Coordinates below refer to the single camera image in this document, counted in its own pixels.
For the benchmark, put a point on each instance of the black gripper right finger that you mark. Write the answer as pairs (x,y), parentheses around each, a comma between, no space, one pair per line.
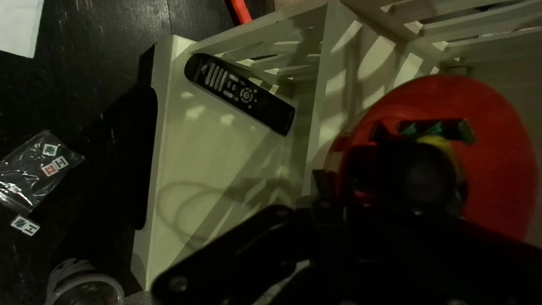
(366,174)

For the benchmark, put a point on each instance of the small white tag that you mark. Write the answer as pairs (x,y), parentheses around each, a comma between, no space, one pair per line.
(24,225)

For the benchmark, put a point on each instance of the orange red marker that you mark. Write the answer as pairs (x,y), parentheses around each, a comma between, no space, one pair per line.
(239,10)

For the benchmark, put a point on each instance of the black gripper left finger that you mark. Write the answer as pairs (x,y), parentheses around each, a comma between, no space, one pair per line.
(322,188)

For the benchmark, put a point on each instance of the clear plastic bag of parts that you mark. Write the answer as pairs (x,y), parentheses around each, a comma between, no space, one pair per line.
(34,169)

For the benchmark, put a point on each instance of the green yellow toy car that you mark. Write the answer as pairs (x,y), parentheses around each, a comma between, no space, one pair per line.
(429,174)

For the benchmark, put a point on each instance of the clear plastic cup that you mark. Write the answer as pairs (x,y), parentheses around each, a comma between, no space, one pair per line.
(85,281)

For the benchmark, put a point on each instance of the black remote control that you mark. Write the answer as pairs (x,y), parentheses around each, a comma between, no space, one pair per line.
(242,93)

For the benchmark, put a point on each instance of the red bowl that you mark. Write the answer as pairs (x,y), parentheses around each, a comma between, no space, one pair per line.
(496,169)

